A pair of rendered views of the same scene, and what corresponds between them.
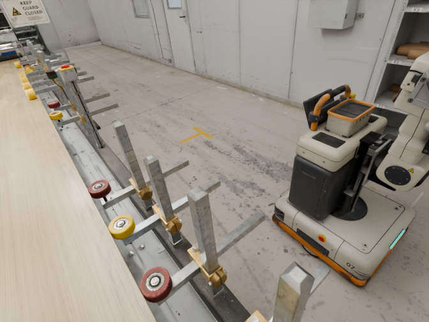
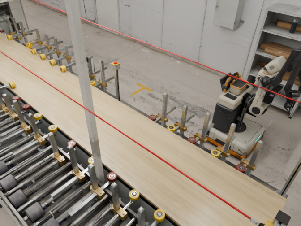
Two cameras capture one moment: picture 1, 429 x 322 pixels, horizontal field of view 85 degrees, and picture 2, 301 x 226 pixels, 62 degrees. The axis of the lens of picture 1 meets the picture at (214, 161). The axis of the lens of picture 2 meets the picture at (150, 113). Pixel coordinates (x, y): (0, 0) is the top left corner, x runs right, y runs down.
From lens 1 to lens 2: 1.94 m
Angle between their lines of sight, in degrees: 12
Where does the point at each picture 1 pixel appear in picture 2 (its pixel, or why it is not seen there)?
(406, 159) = (258, 104)
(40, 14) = not seen: outside the picture
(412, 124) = (260, 91)
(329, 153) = (231, 102)
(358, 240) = (242, 139)
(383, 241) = (252, 139)
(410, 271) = (263, 154)
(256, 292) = not seen: hidden behind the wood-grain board
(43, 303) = (164, 146)
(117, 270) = (179, 138)
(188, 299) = not seen: hidden behind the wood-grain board
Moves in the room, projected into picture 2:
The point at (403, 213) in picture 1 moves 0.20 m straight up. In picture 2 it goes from (260, 128) to (265, 117)
